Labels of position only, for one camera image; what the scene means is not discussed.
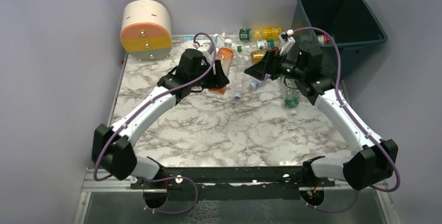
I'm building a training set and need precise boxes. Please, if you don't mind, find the clear bottle red label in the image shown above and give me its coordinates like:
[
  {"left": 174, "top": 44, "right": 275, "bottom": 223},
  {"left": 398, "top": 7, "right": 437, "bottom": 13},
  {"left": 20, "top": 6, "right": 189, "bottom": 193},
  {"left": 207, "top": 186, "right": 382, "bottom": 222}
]
[{"left": 317, "top": 34, "right": 331, "bottom": 45}]

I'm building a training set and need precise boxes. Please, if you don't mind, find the orange juice bottle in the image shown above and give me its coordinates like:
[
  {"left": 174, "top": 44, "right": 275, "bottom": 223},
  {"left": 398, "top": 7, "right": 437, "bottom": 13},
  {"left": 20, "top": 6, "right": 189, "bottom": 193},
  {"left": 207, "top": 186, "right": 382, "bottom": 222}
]
[{"left": 216, "top": 39, "right": 234, "bottom": 78}]

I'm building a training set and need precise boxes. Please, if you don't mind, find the green tea bottle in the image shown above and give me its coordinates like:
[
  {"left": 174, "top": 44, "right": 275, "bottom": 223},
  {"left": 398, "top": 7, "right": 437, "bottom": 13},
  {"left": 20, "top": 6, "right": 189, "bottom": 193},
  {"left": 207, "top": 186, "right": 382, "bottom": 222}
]
[{"left": 281, "top": 84, "right": 299, "bottom": 115}]

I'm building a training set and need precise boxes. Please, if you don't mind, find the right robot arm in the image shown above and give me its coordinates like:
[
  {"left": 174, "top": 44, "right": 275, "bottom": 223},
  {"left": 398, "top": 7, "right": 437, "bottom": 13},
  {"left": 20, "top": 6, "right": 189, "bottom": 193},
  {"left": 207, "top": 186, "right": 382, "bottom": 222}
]
[{"left": 244, "top": 43, "right": 400, "bottom": 191}]

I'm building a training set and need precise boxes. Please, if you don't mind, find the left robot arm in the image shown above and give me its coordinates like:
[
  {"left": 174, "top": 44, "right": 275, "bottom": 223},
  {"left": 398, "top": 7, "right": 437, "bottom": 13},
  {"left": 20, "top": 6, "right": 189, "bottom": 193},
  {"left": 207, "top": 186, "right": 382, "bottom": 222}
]
[{"left": 91, "top": 48, "right": 229, "bottom": 181}]

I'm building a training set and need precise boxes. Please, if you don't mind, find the dark green plastic bin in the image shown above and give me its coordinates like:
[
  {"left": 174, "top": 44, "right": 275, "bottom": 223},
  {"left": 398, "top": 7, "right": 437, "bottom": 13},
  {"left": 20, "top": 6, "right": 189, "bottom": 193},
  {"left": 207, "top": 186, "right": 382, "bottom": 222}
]
[{"left": 291, "top": 0, "right": 388, "bottom": 80}]

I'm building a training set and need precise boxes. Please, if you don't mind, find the tall clear bottle blue label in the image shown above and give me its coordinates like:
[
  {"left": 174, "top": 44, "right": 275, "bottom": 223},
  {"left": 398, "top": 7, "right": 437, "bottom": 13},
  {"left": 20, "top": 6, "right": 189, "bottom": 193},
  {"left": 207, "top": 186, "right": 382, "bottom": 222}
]
[{"left": 213, "top": 34, "right": 225, "bottom": 48}]

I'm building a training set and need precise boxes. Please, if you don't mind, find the large clear empty bottle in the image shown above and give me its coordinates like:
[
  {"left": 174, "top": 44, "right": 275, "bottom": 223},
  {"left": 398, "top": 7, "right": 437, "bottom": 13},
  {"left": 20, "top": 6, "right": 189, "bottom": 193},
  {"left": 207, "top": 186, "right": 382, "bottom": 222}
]
[{"left": 232, "top": 55, "right": 247, "bottom": 100}]

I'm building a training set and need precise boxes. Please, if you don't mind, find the amber tea bottle red label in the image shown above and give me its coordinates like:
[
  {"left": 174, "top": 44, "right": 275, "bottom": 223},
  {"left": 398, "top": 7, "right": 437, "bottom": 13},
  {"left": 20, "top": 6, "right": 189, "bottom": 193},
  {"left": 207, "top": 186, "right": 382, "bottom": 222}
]
[{"left": 250, "top": 47, "right": 279, "bottom": 65}]

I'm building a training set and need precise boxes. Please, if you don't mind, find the clear bottle purple-blue label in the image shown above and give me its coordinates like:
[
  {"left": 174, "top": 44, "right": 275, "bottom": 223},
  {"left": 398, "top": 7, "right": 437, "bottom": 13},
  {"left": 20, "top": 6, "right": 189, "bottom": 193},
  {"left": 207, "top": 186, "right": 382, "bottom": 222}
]
[{"left": 249, "top": 78, "right": 268, "bottom": 90}]

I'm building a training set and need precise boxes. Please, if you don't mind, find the round pastel drawer cabinet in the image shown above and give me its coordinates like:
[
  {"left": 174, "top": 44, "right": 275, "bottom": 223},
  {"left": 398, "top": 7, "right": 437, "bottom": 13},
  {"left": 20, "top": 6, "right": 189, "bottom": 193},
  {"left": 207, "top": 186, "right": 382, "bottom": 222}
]
[{"left": 120, "top": 0, "right": 173, "bottom": 61}]

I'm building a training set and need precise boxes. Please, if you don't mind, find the clear bottle green cap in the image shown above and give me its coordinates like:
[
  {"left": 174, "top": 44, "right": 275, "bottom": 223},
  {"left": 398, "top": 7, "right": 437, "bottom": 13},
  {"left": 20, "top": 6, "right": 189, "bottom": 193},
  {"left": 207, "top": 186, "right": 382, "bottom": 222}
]
[{"left": 237, "top": 39, "right": 275, "bottom": 53}]

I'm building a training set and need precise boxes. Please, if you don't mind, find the yellow bottle green label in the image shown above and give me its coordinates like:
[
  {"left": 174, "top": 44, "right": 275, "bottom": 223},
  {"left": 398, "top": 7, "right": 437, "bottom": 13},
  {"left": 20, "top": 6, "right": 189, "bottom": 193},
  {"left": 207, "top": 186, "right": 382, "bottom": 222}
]
[{"left": 238, "top": 27, "right": 282, "bottom": 41}]

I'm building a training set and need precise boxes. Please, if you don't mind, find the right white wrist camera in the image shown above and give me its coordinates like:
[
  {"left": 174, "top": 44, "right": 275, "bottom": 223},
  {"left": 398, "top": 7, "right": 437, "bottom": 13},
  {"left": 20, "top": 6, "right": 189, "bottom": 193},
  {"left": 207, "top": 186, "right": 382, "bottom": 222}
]
[{"left": 279, "top": 29, "right": 296, "bottom": 55}]

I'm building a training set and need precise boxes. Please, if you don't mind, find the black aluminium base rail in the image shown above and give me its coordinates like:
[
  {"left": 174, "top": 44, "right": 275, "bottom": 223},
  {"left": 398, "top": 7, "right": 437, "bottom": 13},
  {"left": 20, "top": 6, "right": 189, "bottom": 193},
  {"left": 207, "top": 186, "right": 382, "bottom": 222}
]
[{"left": 81, "top": 166, "right": 388, "bottom": 201}]

